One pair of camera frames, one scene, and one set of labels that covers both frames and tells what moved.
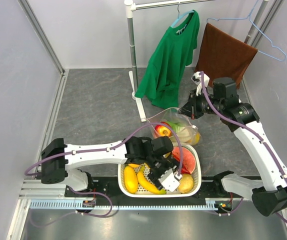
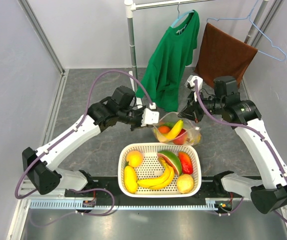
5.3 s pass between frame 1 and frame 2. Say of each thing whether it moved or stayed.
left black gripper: moved
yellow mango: stayed
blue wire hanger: stayed
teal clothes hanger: stayed
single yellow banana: moved
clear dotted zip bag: stayed
